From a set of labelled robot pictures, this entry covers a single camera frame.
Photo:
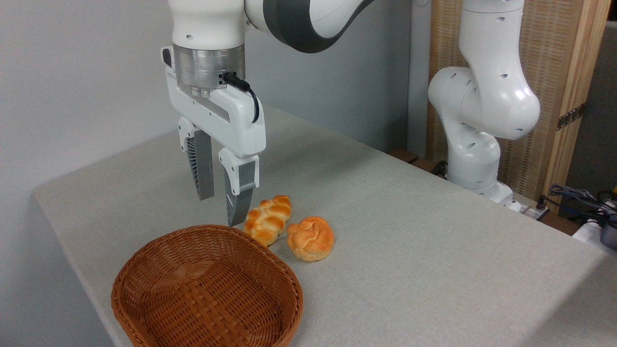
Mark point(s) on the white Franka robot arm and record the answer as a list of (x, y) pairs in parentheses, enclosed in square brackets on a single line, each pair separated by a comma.
[(482, 96)]

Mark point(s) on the round knotted bread roll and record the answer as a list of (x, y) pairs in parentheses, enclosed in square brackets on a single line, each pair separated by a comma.
[(311, 238)]

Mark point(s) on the dark brown wooden board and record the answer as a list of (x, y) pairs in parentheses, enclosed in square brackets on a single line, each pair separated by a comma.
[(409, 158)]

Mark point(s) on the wooden rattan folding screen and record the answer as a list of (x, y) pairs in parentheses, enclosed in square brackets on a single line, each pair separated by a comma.
[(549, 58)]

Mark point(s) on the beige tablecloth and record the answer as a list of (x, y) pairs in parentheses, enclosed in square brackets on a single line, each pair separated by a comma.
[(409, 241)]

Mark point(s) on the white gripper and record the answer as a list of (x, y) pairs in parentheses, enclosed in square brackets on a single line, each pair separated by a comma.
[(231, 120)]

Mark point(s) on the metal screen hinge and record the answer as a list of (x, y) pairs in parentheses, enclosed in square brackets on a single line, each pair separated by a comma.
[(571, 116)]

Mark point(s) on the braided bread loaf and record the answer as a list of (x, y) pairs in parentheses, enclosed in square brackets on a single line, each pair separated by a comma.
[(267, 220)]

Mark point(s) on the brown woven wicker basket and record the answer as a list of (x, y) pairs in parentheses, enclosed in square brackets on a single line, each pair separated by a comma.
[(207, 289)]

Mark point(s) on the white grey device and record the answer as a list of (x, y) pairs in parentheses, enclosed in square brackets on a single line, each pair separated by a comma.
[(597, 236)]

